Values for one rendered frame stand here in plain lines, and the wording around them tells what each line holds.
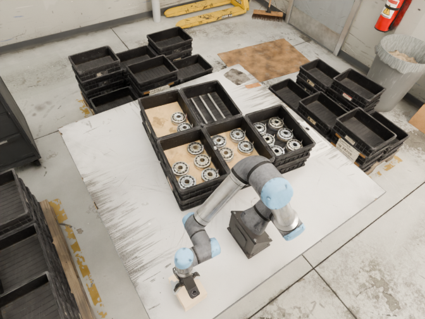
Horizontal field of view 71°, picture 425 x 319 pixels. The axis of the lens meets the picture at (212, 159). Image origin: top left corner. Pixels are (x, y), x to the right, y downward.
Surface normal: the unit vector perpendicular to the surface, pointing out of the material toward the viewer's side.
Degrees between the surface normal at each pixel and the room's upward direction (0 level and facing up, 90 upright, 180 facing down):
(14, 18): 90
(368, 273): 0
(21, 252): 0
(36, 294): 0
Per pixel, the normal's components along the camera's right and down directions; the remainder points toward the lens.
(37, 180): 0.06, -0.62
